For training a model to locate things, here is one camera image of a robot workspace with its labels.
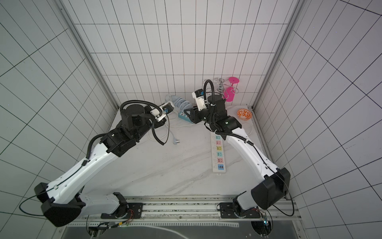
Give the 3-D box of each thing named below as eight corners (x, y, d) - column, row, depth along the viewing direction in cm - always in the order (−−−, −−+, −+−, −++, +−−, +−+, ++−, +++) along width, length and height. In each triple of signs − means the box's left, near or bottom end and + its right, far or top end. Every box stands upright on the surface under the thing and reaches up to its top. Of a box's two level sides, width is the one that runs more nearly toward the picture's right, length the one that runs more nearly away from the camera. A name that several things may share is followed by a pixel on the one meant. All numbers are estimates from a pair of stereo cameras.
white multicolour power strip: (212, 173, 87) (213, 171, 85) (209, 134, 105) (209, 132, 102) (226, 173, 87) (227, 171, 85) (220, 134, 105) (221, 132, 102)
